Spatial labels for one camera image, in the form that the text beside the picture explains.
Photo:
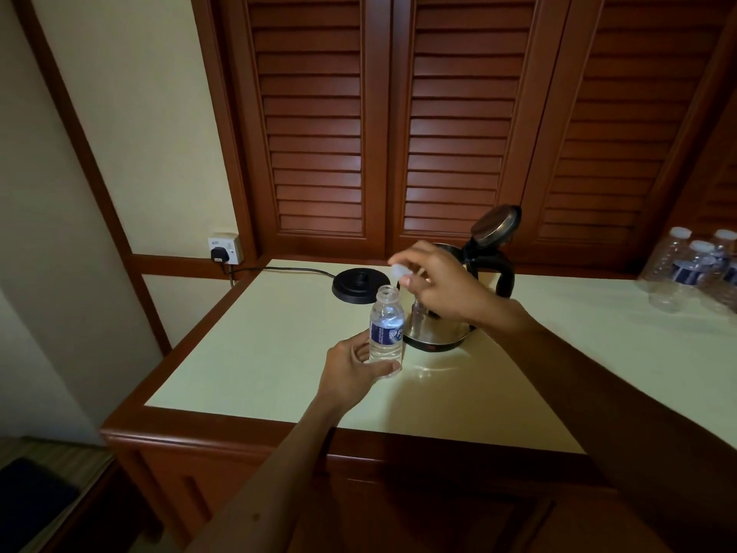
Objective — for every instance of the black round kettle base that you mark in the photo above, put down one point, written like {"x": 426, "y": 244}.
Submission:
{"x": 357, "y": 286}

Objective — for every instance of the clear unlabeled water bottle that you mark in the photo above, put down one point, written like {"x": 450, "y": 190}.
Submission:
{"x": 662, "y": 259}

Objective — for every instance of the white bottle cap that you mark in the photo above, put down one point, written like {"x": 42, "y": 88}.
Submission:
{"x": 401, "y": 273}

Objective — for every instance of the wooden cabinet cream top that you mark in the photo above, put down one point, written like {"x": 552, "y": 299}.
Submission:
{"x": 201, "y": 454}

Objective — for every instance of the person's left forearm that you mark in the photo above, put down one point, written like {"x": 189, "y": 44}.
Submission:
{"x": 259, "y": 489}

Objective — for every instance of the black power plug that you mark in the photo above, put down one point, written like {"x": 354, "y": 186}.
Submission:
{"x": 219, "y": 255}

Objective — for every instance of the person's left hand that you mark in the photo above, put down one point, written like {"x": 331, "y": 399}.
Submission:
{"x": 345, "y": 377}

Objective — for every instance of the low wooden side table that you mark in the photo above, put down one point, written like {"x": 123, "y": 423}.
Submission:
{"x": 69, "y": 460}

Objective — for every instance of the dark blue flat pad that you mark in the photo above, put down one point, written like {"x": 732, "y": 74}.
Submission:
{"x": 29, "y": 501}

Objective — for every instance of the person's right hand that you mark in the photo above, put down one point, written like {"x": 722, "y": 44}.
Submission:
{"x": 455, "y": 287}

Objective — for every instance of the brown louvered wooden shutter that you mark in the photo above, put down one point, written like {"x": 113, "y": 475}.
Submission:
{"x": 717, "y": 201}
{"x": 460, "y": 109}
{"x": 627, "y": 109}
{"x": 311, "y": 109}

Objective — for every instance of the white wall socket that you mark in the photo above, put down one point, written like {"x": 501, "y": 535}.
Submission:
{"x": 229, "y": 243}

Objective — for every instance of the clear water bottle blue label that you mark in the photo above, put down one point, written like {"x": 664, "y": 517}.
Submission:
{"x": 731, "y": 287}
{"x": 724, "y": 247}
{"x": 387, "y": 331}
{"x": 682, "y": 276}

